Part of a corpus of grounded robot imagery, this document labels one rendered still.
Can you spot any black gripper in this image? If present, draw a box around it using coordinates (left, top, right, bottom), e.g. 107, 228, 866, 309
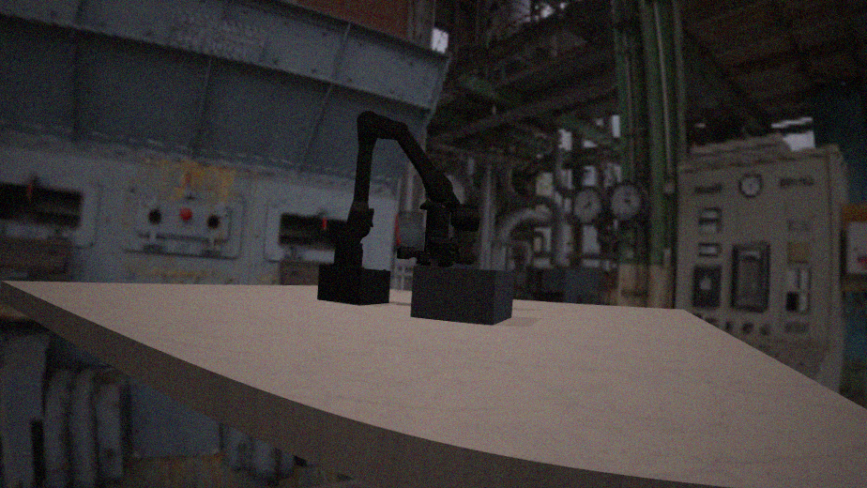
397, 226, 474, 267

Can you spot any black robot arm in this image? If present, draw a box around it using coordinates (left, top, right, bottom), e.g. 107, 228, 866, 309
332, 111, 480, 268

